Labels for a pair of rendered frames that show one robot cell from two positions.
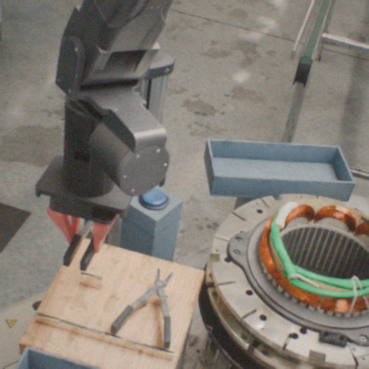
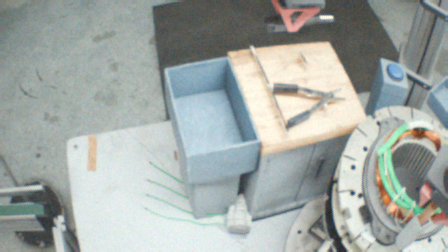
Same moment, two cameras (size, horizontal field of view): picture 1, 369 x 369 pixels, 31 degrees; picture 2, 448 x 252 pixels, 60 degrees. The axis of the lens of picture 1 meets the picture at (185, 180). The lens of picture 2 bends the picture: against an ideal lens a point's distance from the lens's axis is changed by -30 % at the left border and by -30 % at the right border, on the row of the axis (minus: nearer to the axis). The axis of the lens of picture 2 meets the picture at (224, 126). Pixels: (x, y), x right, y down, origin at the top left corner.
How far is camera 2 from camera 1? 0.44 m
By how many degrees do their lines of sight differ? 45
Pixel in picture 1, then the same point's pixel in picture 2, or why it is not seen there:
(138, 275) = (332, 85)
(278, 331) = (348, 182)
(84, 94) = not seen: outside the picture
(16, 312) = not seen: hidden behind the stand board
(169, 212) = (395, 86)
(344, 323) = (380, 213)
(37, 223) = not seen: hidden behind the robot
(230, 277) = (367, 132)
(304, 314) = (370, 187)
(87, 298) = (291, 67)
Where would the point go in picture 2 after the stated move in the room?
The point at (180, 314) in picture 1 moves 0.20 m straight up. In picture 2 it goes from (325, 124) to (346, 40)
